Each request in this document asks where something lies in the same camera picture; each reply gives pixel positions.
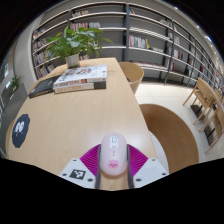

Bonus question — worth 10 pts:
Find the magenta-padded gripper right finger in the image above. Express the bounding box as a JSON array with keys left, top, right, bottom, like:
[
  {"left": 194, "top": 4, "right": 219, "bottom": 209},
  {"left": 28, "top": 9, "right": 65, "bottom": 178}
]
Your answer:
[{"left": 126, "top": 143, "right": 169, "bottom": 190}]

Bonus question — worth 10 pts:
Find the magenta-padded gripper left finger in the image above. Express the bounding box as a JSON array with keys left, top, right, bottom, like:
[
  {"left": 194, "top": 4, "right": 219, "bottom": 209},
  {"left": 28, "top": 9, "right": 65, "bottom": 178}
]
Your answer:
[{"left": 59, "top": 143, "right": 103, "bottom": 190}]

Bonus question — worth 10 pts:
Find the pink computer mouse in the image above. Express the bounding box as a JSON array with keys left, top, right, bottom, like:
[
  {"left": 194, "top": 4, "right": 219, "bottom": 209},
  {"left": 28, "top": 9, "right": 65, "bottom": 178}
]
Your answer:
[{"left": 99, "top": 132, "right": 129, "bottom": 177}]

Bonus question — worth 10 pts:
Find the dark sheep-shaped mouse pad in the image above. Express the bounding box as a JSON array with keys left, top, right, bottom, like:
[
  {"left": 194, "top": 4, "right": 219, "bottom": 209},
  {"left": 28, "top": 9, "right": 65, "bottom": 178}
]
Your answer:
[{"left": 11, "top": 113, "right": 31, "bottom": 149}]

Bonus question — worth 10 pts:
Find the white book with red spine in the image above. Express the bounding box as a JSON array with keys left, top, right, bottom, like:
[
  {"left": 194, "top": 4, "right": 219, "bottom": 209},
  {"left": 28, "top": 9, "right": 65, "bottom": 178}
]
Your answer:
[{"left": 53, "top": 80, "right": 107, "bottom": 94}]

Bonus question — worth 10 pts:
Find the black book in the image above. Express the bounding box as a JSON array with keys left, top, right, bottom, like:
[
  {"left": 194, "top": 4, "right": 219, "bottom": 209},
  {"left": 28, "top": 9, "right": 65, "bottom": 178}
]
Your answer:
[{"left": 28, "top": 75, "right": 62, "bottom": 99}]

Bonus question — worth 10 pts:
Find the white illustrated book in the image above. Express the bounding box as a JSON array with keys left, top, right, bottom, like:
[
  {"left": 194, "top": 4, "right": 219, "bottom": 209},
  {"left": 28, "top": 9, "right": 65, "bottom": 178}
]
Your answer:
[{"left": 53, "top": 64, "right": 108, "bottom": 87}]

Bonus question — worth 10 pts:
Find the group of slatted wooden chairs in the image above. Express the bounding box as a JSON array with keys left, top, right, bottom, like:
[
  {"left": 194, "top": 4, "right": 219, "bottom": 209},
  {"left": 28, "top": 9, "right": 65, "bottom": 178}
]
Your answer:
[{"left": 182, "top": 77, "right": 224, "bottom": 154}]

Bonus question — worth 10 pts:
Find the small green plant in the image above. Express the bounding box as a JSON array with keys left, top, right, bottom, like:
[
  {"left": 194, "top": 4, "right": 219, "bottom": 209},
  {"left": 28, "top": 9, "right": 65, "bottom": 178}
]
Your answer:
[{"left": 9, "top": 75, "right": 23, "bottom": 93}]

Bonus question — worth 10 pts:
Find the green potted plant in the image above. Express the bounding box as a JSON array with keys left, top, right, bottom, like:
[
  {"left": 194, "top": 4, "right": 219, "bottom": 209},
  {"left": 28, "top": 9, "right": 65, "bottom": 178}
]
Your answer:
[{"left": 45, "top": 25, "right": 114, "bottom": 69}]

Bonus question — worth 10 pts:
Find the grey shelf unit with books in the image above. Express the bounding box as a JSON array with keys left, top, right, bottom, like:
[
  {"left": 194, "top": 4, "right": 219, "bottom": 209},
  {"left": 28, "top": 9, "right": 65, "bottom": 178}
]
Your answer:
[{"left": 31, "top": 1, "right": 224, "bottom": 98}]

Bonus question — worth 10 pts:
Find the group of ceiling lights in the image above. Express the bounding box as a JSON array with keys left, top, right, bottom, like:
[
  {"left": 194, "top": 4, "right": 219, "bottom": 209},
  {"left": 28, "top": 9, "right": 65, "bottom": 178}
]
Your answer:
[{"left": 194, "top": 24, "right": 214, "bottom": 44}]

